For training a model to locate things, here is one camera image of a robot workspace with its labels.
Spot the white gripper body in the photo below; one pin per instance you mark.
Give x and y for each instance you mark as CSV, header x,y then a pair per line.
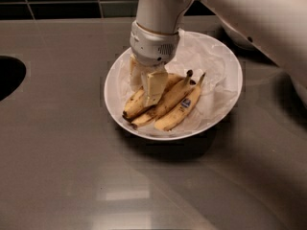
x,y
153,47

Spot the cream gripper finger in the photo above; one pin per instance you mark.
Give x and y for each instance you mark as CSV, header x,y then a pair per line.
x,y
154,81
137,74

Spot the spotted banana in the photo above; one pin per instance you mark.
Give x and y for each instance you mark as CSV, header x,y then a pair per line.
x,y
134,106

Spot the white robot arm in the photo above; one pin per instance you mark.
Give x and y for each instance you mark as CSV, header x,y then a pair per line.
x,y
277,28

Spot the middle yellow banana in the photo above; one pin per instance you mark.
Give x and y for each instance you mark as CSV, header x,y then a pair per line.
x,y
168,101

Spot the right banana with sticker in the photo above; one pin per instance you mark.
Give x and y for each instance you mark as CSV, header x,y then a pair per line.
x,y
174,117

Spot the large white bowl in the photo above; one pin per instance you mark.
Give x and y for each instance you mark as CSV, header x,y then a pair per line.
x,y
224,87

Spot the white paper liner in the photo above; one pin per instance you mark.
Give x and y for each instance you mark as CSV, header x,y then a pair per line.
x,y
207,61

